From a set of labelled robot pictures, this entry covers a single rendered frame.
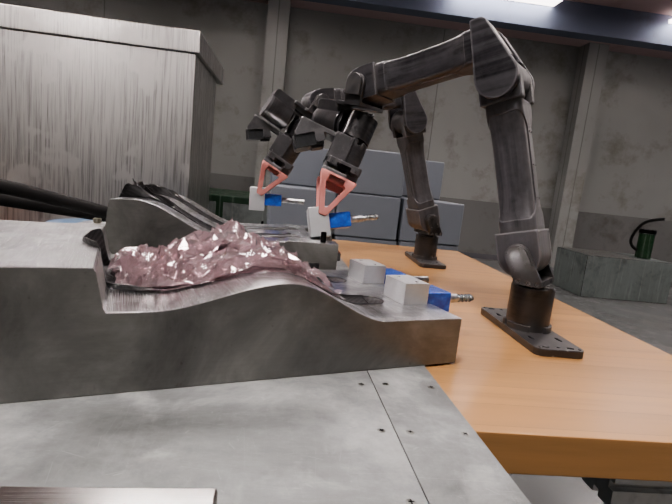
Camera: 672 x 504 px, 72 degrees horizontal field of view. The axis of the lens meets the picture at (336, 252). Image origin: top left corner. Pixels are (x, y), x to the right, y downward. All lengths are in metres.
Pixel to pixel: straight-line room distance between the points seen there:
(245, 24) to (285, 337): 7.07
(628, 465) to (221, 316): 0.39
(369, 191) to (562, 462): 2.40
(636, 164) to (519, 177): 8.12
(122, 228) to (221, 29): 6.73
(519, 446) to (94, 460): 0.34
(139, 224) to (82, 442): 0.48
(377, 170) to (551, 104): 5.59
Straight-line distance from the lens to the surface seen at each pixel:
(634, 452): 0.53
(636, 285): 6.19
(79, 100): 3.93
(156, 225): 0.80
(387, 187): 2.81
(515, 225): 0.73
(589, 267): 5.83
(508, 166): 0.75
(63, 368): 0.44
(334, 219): 0.84
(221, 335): 0.44
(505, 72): 0.75
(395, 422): 0.43
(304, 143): 0.87
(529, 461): 0.48
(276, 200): 1.12
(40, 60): 4.06
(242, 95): 7.23
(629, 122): 8.77
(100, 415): 0.42
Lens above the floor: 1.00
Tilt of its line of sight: 9 degrees down
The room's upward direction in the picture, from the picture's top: 6 degrees clockwise
